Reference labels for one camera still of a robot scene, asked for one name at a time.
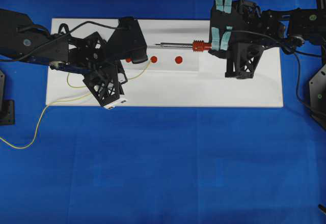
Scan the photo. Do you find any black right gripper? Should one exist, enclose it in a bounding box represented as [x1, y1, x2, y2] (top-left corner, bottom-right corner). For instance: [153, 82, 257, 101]
[208, 0, 270, 55]

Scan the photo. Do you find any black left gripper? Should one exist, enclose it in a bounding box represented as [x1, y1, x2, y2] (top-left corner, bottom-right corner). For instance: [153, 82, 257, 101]
[67, 17, 148, 94]

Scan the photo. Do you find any yellow solder wire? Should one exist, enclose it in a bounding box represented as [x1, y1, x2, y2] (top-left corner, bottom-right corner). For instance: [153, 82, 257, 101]
[0, 58, 153, 150]

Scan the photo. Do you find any soldering iron with red collar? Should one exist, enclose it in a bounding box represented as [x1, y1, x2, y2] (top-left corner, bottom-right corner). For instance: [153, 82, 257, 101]
[155, 40, 211, 52]

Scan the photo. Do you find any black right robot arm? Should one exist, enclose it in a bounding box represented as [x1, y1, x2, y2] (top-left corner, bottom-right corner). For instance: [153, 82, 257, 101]
[209, 0, 325, 59]

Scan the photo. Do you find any middle red dot mark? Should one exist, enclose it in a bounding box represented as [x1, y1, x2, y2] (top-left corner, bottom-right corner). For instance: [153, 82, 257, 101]
[150, 56, 158, 63]

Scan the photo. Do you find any right red dot mark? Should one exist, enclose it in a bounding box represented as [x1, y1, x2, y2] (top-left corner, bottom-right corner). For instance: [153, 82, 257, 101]
[175, 56, 183, 64]

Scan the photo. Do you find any white raised block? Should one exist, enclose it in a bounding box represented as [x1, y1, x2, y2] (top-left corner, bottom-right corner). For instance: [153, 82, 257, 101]
[121, 46, 199, 72]

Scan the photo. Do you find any white foam board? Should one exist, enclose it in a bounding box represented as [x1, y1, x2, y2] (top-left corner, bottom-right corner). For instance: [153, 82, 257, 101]
[45, 17, 284, 108]

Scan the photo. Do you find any blue table mat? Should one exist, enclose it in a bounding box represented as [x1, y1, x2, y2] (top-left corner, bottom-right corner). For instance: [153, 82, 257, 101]
[1, 0, 325, 223]

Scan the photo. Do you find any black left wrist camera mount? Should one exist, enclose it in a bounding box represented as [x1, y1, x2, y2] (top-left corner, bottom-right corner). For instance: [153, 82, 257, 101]
[83, 64, 127, 109]

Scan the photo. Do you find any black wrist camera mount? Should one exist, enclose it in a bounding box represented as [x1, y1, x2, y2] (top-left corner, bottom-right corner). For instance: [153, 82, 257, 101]
[225, 42, 264, 79]
[83, 64, 127, 109]

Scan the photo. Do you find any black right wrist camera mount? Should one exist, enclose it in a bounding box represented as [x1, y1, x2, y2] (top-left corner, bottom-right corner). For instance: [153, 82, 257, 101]
[225, 42, 264, 79]

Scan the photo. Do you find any black left camera cable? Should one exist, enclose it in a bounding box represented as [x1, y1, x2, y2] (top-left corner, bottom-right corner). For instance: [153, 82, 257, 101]
[0, 21, 123, 62]

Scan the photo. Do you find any black camera cable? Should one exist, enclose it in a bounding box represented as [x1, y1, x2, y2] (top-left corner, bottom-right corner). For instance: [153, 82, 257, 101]
[229, 30, 326, 115]
[0, 21, 123, 62]

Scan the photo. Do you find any black aluminium frame rail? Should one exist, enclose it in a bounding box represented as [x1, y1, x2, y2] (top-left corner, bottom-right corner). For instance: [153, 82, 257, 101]
[316, 0, 325, 65]

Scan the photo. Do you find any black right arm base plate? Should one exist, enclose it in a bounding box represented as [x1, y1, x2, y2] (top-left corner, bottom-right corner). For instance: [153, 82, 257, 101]
[309, 65, 325, 114]

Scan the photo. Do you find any black right camera cable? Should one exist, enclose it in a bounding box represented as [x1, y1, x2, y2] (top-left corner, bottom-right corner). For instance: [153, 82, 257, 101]
[229, 30, 326, 115]

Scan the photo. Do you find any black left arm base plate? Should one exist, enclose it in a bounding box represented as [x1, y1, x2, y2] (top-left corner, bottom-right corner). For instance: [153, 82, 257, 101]
[0, 71, 15, 126]

